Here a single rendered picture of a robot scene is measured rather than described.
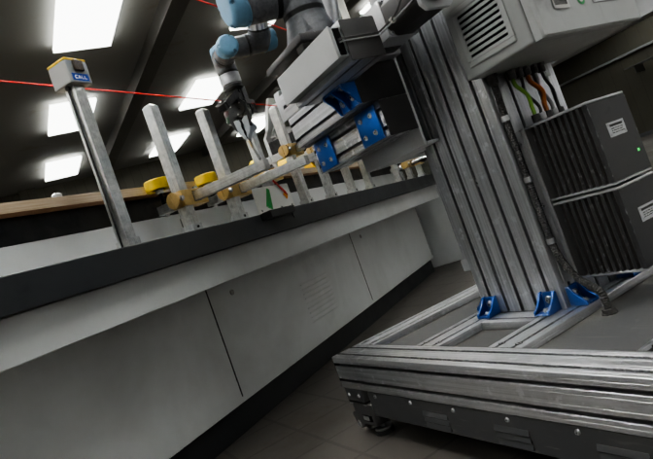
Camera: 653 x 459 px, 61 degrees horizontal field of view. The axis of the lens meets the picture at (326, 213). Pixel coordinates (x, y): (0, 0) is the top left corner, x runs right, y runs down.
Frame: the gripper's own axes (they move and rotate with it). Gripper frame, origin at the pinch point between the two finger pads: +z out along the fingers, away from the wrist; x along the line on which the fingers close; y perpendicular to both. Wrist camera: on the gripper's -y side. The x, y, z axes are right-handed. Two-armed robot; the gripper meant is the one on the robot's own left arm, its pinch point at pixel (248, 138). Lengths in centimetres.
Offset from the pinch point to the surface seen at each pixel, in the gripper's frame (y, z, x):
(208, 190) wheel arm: -32.6, 16.8, -0.8
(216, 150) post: -11.8, 1.7, 6.4
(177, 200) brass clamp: -39.6, 17.1, 5.9
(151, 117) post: -36.8, -10.1, 7.2
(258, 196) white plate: 2.0, 20.7, 5.3
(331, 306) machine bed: 64, 76, 28
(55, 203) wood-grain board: -66, 9, 23
